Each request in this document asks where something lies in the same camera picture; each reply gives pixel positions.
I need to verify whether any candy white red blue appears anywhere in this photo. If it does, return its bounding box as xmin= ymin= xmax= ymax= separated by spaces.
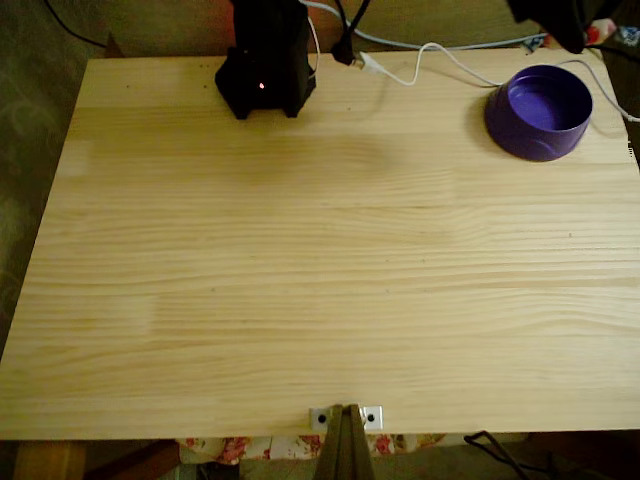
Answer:
xmin=584 ymin=18 xmax=640 ymax=49

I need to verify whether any purple bowl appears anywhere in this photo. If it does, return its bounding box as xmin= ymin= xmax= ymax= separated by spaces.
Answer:
xmin=483 ymin=64 xmax=594 ymax=163

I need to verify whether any floral cloth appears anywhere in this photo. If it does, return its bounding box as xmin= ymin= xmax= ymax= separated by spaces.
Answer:
xmin=178 ymin=431 xmax=447 ymax=465

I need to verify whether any pale blue cable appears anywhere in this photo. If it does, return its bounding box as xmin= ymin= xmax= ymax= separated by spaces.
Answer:
xmin=299 ymin=0 xmax=549 ymax=52

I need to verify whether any white cable with plug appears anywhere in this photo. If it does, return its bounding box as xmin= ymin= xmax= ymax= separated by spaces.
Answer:
xmin=356 ymin=42 xmax=640 ymax=124

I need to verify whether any black cable with connector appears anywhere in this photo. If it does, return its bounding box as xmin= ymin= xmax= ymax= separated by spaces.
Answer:
xmin=331 ymin=0 xmax=374 ymax=67

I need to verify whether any metal corner bracket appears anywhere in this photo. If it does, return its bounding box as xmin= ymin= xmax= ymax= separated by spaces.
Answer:
xmin=309 ymin=406 xmax=335 ymax=432
xmin=358 ymin=405 xmax=384 ymax=433

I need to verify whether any black looped cable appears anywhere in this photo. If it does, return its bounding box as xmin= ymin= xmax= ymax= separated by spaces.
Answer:
xmin=463 ymin=429 xmax=569 ymax=480

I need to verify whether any thin black cable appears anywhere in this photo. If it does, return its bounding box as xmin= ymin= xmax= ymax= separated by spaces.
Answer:
xmin=43 ymin=0 xmax=109 ymax=50

